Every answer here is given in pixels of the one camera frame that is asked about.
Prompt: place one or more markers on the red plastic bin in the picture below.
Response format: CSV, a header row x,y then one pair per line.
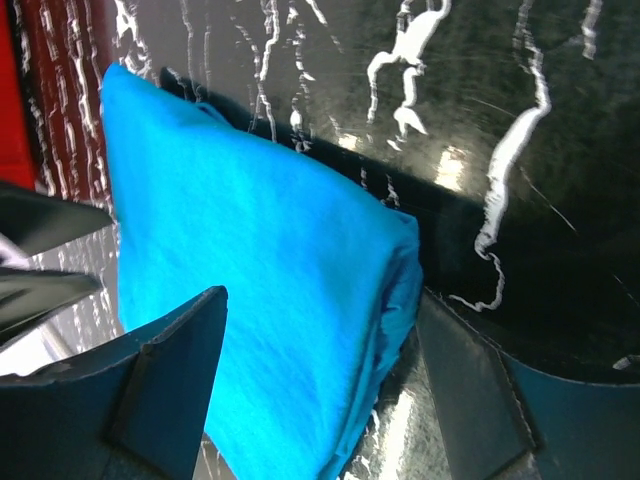
x,y
17,164

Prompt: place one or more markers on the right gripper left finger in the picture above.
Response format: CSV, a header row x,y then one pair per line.
x,y
131,408

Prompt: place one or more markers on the blue t shirt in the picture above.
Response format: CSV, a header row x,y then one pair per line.
x,y
323,280

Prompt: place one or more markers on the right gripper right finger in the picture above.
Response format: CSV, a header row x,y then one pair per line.
x,y
503,418

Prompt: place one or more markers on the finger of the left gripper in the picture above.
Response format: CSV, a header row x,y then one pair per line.
x,y
36,223
28,297

